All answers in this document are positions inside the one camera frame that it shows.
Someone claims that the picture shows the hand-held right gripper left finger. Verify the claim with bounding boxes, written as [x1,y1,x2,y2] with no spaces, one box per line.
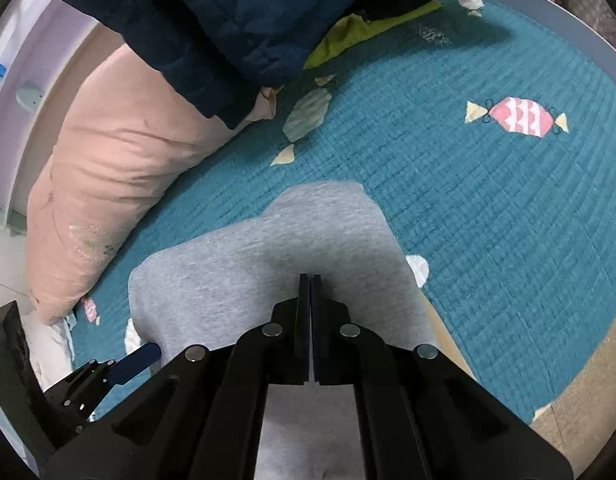
[40,272,313,480]

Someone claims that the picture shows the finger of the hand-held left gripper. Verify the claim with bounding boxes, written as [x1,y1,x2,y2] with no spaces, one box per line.
[0,302,56,466]
[43,342,161,436]

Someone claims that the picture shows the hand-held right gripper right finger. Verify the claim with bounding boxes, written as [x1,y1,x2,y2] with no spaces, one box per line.
[310,274,574,480]

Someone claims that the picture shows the grey and navy zip jacket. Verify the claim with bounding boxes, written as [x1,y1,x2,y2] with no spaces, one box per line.
[127,181,439,480]

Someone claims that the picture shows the white pillow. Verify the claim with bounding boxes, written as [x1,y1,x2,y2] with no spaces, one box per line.
[25,312,139,421]

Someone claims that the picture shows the khaki pants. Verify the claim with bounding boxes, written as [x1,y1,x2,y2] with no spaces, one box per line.
[420,295,479,381]

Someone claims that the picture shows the pink duvet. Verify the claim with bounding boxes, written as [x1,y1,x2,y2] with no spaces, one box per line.
[25,42,279,326]

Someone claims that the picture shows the teal quilted bed cover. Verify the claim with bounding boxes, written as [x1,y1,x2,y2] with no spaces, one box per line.
[68,0,616,426]

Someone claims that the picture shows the lavender headboard shelf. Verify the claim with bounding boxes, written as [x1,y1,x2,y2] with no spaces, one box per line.
[0,0,101,231]

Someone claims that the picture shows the yellow-green cloth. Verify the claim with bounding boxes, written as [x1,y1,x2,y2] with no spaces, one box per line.
[303,0,444,71]

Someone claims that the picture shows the navy and yellow puffer jacket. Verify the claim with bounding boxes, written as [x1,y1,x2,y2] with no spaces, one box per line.
[35,0,539,128]

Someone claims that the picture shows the dark hanging coat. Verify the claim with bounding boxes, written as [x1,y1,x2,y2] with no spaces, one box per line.
[360,0,439,21]

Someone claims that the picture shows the pale bed edge board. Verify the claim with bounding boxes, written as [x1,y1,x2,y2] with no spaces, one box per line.
[475,0,616,68]

